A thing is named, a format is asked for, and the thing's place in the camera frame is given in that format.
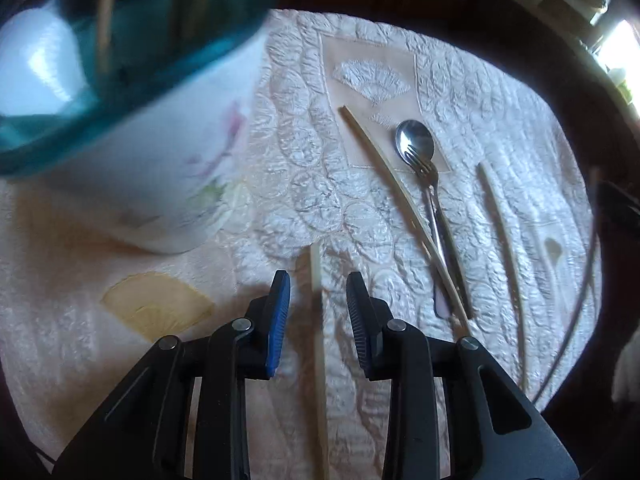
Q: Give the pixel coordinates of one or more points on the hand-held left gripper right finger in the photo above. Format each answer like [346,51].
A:
[357,320]

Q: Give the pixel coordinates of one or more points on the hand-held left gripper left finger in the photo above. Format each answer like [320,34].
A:
[277,320]

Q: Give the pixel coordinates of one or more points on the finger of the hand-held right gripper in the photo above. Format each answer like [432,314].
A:
[620,210]

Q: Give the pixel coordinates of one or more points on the silver fork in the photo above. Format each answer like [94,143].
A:
[425,170]

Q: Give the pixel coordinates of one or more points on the silver spoon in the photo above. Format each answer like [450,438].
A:
[412,135]

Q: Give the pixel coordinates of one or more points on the white floral cup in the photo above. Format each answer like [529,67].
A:
[165,160]

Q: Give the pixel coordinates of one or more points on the green bottle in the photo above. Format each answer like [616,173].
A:
[622,80]

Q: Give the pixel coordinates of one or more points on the white cloth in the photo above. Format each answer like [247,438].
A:
[627,365]

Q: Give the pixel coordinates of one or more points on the quilted satin tablecloth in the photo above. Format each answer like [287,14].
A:
[300,160]

